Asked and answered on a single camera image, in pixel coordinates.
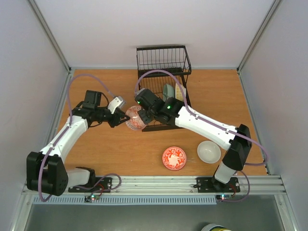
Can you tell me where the mint green ceramic bowl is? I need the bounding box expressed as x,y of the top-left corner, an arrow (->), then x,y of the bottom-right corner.
163,84 -> 175,101

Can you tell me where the sun pattern ceramic bowl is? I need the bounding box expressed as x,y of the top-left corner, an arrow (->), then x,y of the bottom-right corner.
175,83 -> 186,102

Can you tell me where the black wire dish rack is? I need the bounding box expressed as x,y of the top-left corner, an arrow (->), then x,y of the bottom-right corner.
134,45 -> 192,132

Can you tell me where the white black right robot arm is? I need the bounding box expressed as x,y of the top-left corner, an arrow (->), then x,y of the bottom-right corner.
135,89 -> 252,192

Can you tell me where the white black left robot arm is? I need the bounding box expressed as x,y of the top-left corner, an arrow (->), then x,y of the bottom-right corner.
26,90 -> 130,196

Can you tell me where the red floral pattern bowl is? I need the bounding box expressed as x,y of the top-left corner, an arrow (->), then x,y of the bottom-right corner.
162,146 -> 187,171

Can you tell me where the white ceramic bowl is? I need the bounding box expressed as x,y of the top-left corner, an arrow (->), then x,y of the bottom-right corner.
197,141 -> 221,164

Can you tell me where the left small circuit board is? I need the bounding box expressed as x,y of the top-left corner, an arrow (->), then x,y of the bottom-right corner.
84,195 -> 100,203

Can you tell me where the small circuit board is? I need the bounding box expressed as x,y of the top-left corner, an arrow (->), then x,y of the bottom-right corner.
216,194 -> 233,201
84,195 -> 100,203

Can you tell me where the right small circuit board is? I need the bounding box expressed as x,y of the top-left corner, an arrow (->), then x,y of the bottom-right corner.
216,194 -> 233,201

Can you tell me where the white yellow round container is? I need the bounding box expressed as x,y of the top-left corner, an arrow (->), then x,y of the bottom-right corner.
201,223 -> 231,231

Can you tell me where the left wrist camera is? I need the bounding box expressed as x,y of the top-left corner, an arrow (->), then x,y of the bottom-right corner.
107,96 -> 126,114

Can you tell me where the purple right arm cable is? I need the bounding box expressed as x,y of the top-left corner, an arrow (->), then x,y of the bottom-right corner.
134,69 -> 269,203

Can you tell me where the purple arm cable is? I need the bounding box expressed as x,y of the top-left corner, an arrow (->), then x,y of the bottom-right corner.
134,69 -> 269,203
38,73 -> 123,203

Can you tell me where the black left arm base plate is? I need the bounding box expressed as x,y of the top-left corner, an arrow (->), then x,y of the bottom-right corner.
68,177 -> 113,193

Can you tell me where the aluminium front frame rail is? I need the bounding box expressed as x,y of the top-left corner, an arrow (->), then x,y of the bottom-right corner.
23,175 -> 287,196

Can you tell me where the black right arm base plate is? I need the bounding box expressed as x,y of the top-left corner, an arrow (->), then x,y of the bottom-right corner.
193,177 -> 241,193

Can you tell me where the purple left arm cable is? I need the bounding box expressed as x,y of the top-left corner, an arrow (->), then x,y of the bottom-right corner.
38,73 -> 123,203

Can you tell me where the grey slotted cable duct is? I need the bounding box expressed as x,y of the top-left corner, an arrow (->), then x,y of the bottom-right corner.
46,195 -> 217,205

